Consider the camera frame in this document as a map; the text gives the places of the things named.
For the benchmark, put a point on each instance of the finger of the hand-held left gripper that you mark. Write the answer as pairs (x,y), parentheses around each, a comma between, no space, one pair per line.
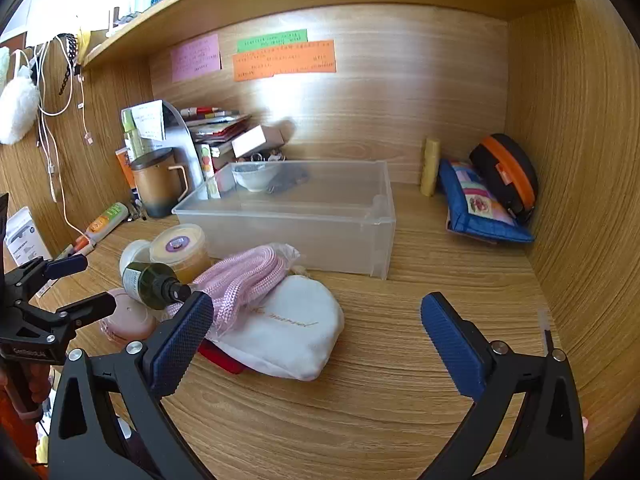
(65,265)
(87,307)

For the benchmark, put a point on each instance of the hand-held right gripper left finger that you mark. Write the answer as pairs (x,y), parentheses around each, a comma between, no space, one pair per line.
(180,345)

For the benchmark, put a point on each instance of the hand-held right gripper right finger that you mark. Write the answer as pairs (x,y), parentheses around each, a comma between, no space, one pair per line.
(450,345)

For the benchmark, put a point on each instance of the red pouch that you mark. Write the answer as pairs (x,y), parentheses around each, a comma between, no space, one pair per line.
(220,357)

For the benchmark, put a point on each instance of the pink round jar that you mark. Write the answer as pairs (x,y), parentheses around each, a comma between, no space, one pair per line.
(130,317)

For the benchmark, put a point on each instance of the dark green bottle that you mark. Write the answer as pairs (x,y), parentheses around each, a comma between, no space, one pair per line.
(150,282)

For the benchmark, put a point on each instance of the clear round jar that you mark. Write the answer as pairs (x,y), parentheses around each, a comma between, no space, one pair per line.
(134,252)

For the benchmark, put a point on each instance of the yellow jar with purple label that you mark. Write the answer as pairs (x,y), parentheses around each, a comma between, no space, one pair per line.
(180,250)

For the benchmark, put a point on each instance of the pink knitted cloth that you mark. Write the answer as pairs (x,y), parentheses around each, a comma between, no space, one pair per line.
(245,275)

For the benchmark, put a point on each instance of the white embroidered pouch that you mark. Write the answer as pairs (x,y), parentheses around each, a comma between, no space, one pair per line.
(290,330)

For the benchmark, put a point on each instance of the clear plastic storage box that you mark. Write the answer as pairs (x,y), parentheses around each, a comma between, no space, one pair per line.
(300,230)

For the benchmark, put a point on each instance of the wooden desktop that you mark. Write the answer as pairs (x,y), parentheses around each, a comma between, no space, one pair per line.
(400,410)

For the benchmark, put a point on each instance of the person's left hand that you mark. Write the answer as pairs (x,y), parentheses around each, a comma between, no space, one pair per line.
(30,385)

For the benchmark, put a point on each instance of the red white marker pens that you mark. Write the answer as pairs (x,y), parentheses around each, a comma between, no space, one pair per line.
(80,249)

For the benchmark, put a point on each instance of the white printed carton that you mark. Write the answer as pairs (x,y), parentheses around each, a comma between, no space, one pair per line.
(22,237)

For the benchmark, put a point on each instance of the green white glue tube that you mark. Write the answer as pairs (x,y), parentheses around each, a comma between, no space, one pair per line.
(107,219)

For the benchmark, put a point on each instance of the clear pen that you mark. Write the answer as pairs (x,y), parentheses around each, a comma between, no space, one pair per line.
(546,332)

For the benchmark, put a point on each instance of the orange carton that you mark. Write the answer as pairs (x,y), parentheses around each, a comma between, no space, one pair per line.
(124,167)

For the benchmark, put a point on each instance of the brown mug with lid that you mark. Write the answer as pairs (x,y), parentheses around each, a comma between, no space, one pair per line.
(155,185)

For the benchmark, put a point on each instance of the slim green bottle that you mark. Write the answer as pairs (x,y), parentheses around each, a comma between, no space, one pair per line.
(131,135)

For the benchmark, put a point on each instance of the blue patchwork pouch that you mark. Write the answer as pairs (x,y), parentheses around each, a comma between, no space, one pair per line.
(480,200)

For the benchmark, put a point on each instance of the white curved stand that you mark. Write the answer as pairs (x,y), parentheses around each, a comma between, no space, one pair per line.
(180,145)

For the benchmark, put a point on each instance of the white fluffy pompom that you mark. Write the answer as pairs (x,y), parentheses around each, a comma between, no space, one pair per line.
(17,105)

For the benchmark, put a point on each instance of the white paper receipt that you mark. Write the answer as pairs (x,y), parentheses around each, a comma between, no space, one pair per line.
(149,120)

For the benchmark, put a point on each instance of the fruit print box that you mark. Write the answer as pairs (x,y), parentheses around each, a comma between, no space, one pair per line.
(209,170)

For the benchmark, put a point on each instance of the yellow tube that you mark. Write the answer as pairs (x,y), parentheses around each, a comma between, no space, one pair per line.
(430,167)

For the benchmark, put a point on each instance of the white bowl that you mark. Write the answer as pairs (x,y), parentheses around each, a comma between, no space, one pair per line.
(255,177)

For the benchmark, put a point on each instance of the black orange zip case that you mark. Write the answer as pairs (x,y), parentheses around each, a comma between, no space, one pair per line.
(520,165)

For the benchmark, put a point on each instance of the stack of books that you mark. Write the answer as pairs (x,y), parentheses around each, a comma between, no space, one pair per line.
(220,127)

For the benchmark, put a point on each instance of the black binder clips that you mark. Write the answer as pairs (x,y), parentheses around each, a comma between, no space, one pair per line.
(265,156)

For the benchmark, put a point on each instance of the white cardboard box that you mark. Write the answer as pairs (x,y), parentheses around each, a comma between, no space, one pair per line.
(250,140)

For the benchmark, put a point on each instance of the pink paper note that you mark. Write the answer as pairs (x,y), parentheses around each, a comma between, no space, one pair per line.
(196,57)

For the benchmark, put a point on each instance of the orange paper note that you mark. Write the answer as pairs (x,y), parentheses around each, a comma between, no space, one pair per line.
(285,62)

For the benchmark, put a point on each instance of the green paper note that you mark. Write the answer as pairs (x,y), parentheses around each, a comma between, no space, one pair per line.
(272,40)

